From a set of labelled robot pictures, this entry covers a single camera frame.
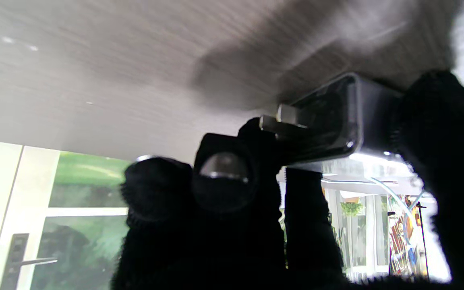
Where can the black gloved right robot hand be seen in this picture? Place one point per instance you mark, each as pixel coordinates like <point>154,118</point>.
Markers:
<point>232,241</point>

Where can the grey USB charger adapter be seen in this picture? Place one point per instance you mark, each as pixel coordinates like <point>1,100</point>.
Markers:
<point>336,117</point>

